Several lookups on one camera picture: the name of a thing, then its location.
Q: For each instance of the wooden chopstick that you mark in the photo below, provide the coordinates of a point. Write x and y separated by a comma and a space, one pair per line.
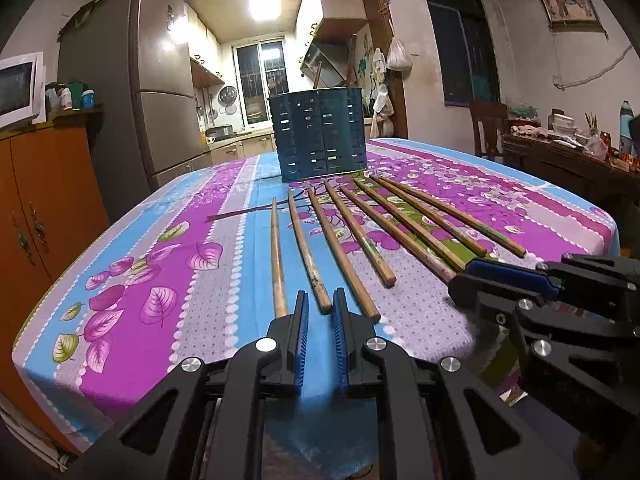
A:
316, 75
450, 215
395, 231
410, 223
306, 250
357, 232
430, 216
351, 60
278, 260
342, 255

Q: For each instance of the hanging light cloth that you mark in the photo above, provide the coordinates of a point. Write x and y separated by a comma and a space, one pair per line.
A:
382, 105

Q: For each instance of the ceiling light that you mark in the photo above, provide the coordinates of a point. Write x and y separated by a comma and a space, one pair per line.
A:
265, 5

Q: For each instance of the framed elephant picture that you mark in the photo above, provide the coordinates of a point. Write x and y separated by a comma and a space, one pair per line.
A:
567, 0

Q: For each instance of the stack of white bowls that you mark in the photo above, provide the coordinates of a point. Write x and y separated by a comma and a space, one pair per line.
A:
562, 122

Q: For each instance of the white bottle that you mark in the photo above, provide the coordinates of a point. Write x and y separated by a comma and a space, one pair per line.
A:
66, 99

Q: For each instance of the dark wooden chair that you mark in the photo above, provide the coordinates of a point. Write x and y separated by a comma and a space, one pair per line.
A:
487, 125

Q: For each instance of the round metal strainer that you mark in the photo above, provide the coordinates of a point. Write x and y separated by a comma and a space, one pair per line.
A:
227, 96

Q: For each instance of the small countertop appliance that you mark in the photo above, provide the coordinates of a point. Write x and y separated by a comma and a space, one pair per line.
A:
219, 132

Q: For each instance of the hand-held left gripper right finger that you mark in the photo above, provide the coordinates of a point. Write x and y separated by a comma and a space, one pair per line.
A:
340, 340

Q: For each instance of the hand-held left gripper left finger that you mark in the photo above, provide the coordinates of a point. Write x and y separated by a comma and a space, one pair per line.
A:
300, 345

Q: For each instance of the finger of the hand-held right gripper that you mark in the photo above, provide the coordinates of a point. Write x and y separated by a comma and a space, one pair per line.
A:
510, 274
480, 296

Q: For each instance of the clear plastic bag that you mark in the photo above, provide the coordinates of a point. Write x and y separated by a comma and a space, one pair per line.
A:
595, 147

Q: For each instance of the wooden wall cabinet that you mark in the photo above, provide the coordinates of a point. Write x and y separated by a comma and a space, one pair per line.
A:
205, 60
340, 27

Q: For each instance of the white microwave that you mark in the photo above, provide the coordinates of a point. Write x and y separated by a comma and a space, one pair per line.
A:
17, 85

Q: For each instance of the hanging white plastic bag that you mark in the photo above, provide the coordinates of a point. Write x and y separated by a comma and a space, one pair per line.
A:
398, 55

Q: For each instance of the grey refrigerator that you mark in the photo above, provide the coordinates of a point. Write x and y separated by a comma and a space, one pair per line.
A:
165, 135

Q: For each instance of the blue thermos bottle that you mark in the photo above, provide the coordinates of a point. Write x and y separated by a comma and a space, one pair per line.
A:
626, 125

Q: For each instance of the kitchen window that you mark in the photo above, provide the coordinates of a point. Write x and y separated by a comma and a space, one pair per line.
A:
260, 80

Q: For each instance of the pink cloth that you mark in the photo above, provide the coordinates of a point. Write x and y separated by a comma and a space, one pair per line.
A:
530, 131

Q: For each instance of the floral purple blue tablecloth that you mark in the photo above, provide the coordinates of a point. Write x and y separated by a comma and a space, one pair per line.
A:
150, 355

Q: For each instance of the dark window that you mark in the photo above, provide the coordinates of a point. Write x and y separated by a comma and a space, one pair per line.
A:
462, 50

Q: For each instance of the orange wooden cabinet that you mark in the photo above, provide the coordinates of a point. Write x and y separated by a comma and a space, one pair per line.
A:
50, 185

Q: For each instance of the dark wooden sideboard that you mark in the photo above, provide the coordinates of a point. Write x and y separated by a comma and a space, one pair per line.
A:
565, 165

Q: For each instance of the blue perforated chopstick holder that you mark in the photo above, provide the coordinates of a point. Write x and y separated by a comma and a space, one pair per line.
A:
300, 160

